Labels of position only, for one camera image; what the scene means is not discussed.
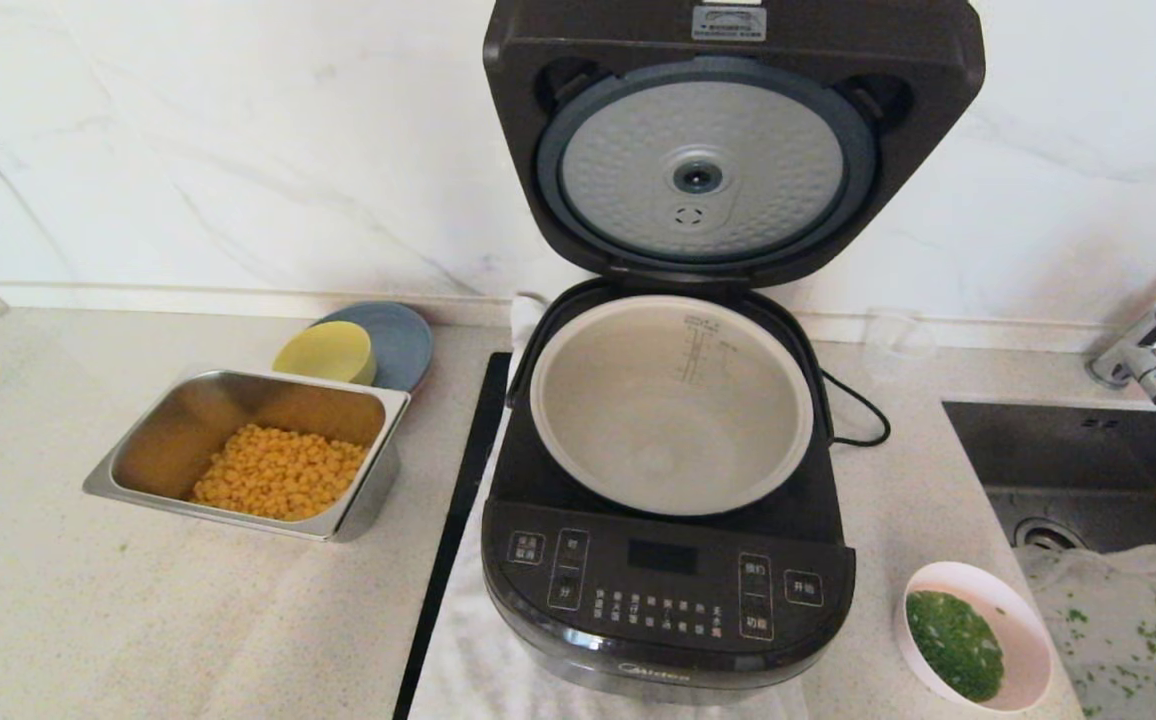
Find chopped green vegetables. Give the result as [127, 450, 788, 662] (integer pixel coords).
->
[906, 591, 1006, 704]

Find grey dimpled inner lid plate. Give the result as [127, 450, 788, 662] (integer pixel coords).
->
[536, 55, 879, 269]

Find white cloth with green bits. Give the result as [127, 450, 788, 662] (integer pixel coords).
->
[1018, 543, 1156, 720]

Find round sink drain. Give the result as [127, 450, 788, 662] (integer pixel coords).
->
[1016, 517, 1084, 552]

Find white towel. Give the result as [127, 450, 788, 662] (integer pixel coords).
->
[406, 290, 811, 720]

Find stainless steel tray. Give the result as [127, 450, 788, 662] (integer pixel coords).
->
[83, 368, 411, 544]

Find blue grey plate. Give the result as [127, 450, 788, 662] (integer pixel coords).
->
[313, 301, 434, 393]

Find black power cable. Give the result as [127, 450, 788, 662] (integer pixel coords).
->
[820, 368, 892, 448]

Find black rice cooker lid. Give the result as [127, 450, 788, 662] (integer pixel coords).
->
[483, 0, 987, 291]

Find grey inner cooking pot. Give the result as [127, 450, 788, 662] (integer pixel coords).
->
[528, 294, 816, 518]

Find black rice cooker body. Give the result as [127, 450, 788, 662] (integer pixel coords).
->
[481, 275, 857, 709]

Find white round bowl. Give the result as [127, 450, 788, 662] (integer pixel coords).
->
[895, 561, 1054, 714]

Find long black strip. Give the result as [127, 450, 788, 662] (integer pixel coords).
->
[393, 350, 514, 720]

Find stainless steel sink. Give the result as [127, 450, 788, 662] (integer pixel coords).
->
[943, 398, 1156, 720]

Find yellow bowl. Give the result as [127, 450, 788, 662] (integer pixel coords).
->
[271, 320, 377, 387]

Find chrome faucet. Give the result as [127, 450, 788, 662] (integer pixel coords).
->
[1088, 262, 1156, 406]

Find yellow corn kernels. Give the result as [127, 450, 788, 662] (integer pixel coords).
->
[190, 423, 369, 522]

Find clear measuring cup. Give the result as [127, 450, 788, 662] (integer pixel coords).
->
[863, 308, 939, 386]

